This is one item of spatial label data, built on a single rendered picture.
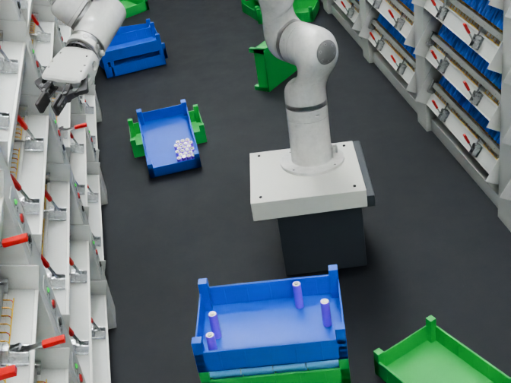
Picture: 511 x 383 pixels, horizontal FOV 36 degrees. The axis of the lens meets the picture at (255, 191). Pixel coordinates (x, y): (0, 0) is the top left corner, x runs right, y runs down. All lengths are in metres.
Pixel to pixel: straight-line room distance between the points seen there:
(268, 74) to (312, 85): 1.34
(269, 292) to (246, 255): 0.83
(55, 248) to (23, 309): 0.49
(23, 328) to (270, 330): 0.55
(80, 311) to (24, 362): 0.70
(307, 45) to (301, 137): 0.29
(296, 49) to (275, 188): 0.40
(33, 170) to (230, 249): 0.98
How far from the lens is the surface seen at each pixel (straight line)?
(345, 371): 1.63
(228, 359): 1.60
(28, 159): 1.83
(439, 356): 2.16
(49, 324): 1.49
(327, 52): 2.13
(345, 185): 2.22
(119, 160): 3.24
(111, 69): 4.00
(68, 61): 1.82
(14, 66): 1.78
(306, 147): 2.28
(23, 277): 1.42
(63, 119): 2.45
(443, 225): 2.61
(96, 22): 1.87
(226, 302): 1.76
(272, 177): 2.30
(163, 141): 3.18
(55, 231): 1.92
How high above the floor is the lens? 1.54
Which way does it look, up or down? 33 degrees down
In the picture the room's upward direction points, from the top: 10 degrees counter-clockwise
